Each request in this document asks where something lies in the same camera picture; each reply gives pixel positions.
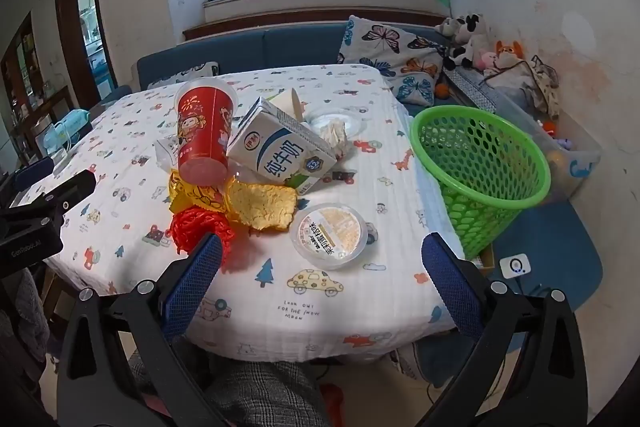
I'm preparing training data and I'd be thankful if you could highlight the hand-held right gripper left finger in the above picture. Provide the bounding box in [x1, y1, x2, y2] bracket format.
[56, 232, 224, 427]

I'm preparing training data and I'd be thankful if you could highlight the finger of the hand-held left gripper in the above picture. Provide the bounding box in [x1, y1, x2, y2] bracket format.
[0, 169, 97, 239]
[12, 157, 55, 192]

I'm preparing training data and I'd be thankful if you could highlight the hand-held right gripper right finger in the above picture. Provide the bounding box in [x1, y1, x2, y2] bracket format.
[421, 232, 588, 427]

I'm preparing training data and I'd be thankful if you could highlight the red orange plush toy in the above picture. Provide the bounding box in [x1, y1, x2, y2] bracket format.
[170, 207, 236, 270]

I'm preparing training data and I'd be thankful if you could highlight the yellow printed wrapper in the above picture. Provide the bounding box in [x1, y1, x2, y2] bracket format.
[170, 169, 231, 212]

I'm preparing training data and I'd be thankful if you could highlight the small white carton box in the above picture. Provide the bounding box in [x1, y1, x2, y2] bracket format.
[154, 136, 182, 170]

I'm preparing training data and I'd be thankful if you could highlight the round pudding cup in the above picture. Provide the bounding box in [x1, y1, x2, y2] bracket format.
[291, 203, 377, 270]

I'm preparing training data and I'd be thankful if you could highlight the red paper cup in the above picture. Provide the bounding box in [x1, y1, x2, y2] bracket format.
[173, 78, 239, 185]

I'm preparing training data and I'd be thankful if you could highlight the white blue milk carton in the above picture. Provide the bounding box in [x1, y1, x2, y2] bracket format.
[226, 97, 338, 195]

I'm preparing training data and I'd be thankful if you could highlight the green plastic basket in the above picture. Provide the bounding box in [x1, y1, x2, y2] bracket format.
[410, 105, 552, 260]

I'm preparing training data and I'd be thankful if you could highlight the white tissue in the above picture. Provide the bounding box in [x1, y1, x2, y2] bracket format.
[320, 119, 356, 160]

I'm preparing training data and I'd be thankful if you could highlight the clear plastic container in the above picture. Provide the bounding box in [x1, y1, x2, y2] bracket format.
[305, 106, 368, 140]

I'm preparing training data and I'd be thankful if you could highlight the light blue pack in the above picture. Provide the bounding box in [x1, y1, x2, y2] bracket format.
[42, 109, 93, 152]

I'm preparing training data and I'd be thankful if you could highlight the wooden cabinet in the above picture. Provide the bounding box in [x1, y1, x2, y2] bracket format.
[0, 12, 51, 168]

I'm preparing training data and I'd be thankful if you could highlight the white square device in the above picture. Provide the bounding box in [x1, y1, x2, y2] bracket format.
[499, 253, 532, 280]

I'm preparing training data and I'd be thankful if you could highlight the white printed blanket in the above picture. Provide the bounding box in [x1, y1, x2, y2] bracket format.
[22, 64, 468, 365]

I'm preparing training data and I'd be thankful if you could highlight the person's plaid trouser leg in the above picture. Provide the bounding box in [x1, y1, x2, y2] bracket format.
[127, 347, 331, 427]

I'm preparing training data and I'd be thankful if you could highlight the small printed pillow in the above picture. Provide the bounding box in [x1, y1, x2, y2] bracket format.
[147, 61, 221, 90]

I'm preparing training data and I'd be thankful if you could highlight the red slipper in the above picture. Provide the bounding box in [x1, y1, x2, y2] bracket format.
[319, 383, 346, 427]

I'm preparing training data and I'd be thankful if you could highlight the clear plastic storage box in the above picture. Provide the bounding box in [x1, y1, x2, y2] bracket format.
[495, 92, 603, 200]

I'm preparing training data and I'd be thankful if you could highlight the grey patterned mat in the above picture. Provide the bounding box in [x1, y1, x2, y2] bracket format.
[442, 69, 498, 114]

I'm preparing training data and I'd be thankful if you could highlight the beige printed cloth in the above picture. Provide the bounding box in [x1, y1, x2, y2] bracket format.
[482, 54, 561, 118]

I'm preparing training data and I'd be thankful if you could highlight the butterfly print pillow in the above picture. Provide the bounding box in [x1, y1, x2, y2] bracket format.
[337, 15, 448, 108]

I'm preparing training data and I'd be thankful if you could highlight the orange fox plush toy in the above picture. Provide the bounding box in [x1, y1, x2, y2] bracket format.
[495, 39, 526, 62]

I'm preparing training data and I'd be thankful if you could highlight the cow plush toy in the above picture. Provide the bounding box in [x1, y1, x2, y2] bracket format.
[445, 13, 488, 70]

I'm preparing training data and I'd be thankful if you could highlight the grey plush toy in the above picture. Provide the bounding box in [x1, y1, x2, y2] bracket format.
[434, 17, 461, 38]

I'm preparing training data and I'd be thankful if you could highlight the wooden door frame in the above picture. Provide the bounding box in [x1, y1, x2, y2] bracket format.
[54, 0, 118, 108]

